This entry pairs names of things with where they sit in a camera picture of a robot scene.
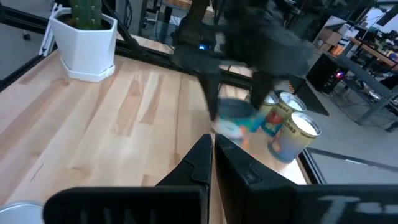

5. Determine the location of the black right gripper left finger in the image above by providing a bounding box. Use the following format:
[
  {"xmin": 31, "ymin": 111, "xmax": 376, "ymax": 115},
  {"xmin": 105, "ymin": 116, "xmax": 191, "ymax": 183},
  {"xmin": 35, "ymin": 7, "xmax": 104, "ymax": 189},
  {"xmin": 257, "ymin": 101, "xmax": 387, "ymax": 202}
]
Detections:
[{"xmin": 42, "ymin": 133, "xmax": 214, "ymax": 224}]

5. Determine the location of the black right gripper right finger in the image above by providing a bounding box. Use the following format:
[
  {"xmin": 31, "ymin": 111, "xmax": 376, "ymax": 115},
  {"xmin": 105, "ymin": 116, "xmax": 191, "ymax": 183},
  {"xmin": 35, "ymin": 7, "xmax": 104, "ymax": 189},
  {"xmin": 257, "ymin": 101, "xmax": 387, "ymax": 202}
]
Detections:
[{"xmin": 214, "ymin": 133, "xmax": 398, "ymax": 224}]

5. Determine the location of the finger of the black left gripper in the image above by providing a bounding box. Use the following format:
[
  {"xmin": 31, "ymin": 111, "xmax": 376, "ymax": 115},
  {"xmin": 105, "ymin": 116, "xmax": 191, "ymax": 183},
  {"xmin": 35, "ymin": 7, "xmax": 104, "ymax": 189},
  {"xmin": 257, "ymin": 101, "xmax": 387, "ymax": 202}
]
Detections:
[
  {"xmin": 248, "ymin": 70, "xmax": 276, "ymax": 110},
  {"xmin": 198, "ymin": 73, "xmax": 222, "ymax": 122}
]

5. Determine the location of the teal cherries can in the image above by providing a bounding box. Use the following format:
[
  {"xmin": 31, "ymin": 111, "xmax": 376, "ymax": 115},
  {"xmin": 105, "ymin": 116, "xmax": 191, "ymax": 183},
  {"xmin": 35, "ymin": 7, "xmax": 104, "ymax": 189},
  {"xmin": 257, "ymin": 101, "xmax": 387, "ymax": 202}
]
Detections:
[{"xmin": 259, "ymin": 92, "xmax": 280, "ymax": 121}]

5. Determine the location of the short mandarin oranges can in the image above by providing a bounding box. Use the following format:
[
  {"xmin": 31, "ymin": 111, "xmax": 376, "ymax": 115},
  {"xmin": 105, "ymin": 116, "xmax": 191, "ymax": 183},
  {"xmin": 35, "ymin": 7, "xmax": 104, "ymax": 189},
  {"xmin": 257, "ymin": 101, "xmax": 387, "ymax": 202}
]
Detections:
[{"xmin": 213, "ymin": 98, "xmax": 261, "ymax": 147}]

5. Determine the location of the green mangoes can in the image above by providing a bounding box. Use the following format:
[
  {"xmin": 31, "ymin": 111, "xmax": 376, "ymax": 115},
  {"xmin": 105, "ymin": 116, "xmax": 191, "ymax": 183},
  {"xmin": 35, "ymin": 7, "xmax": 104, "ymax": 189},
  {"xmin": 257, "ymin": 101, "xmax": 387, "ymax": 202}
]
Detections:
[{"xmin": 0, "ymin": 200, "xmax": 44, "ymax": 224}]

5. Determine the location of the black computer tower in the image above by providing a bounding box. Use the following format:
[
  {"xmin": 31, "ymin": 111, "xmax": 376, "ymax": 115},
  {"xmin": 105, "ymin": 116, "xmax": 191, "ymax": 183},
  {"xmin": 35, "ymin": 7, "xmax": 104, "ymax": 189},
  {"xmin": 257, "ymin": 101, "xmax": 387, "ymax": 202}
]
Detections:
[{"xmin": 306, "ymin": 53, "xmax": 346, "ymax": 94}]

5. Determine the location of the black hazard-striped floor mat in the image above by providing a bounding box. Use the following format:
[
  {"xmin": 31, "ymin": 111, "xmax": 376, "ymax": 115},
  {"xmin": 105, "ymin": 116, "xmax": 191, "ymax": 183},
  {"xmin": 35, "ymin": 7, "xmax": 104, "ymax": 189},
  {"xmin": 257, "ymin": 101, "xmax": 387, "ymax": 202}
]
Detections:
[{"xmin": 287, "ymin": 74, "xmax": 330, "ymax": 116}]

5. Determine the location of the cardboard box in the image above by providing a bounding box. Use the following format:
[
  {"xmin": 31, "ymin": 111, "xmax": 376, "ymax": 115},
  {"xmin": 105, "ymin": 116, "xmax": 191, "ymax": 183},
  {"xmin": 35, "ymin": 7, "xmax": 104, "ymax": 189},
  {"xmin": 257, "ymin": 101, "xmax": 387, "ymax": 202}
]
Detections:
[{"xmin": 313, "ymin": 27, "xmax": 343, "ymax": 52}]

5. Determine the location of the grey metal desk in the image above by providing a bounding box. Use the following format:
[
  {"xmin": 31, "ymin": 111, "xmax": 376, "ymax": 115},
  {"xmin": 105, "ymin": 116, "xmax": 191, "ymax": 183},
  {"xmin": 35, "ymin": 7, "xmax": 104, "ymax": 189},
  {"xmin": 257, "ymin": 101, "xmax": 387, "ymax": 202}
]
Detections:
[{"xmin": 335, "ymin": 37, "xmax": 398, "ymax": 125}]

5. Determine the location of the wooden workbench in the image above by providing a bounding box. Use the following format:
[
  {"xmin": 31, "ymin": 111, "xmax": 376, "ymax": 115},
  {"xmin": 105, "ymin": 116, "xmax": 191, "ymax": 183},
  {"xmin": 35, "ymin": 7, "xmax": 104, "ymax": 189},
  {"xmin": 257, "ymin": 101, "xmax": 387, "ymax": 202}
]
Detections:
[{"xmin": 169, "ymin": 0, "xmax": 215, "ymax": 15}]

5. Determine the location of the white plant pot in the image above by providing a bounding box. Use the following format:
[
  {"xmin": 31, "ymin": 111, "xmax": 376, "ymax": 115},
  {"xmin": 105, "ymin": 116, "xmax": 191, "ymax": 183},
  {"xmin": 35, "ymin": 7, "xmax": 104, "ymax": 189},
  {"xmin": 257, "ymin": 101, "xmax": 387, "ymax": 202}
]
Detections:
[{"xmin": 49, "ymin": 7, "xmax": 118, "ymax": 83}]

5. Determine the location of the green cactus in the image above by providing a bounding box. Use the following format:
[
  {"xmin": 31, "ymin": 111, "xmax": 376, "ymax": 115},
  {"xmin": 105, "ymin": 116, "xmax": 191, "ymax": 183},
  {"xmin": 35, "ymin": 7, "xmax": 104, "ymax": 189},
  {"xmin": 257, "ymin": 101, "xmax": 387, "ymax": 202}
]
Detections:
[{"xmin": 68, "ymin": 0, "xmax": 103, "ymax": 31}]

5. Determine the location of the black aluminium table frame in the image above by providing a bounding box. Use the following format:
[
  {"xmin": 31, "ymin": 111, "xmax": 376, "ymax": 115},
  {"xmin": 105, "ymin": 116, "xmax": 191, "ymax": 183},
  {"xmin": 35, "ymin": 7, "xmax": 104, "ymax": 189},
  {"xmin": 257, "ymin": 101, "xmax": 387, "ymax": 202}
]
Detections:
[{"xmin": 0, "ymin": 0, "xmax": 256, "ymax": 91}]

